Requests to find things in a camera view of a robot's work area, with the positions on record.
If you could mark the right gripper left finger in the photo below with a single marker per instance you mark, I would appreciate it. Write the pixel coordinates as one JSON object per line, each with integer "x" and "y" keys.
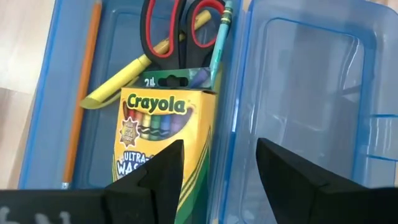
{"x": 161, "y": 186}

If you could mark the yellow highlighter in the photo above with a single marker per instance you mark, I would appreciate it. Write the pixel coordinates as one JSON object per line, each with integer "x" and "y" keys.
{"x": 124, "y": 76}

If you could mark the yellow crayon box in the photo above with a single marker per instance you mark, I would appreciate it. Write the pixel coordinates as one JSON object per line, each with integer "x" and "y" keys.
{"x": 161, "y": 124}

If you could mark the blue plastic pencil box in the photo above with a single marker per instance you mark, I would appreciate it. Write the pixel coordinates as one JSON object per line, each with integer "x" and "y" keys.
{"x": 311, "y": 77}

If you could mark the orange pencil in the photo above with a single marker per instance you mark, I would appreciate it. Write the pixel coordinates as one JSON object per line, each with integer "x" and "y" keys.
{"x": 81, "y": 93}

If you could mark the teal pencil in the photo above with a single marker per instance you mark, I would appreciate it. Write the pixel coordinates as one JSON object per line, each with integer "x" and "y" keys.
{"x": 220, "y": 40}

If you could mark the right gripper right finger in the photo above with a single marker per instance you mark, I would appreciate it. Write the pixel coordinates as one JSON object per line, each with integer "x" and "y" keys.
{"x": 295, "y": 193}

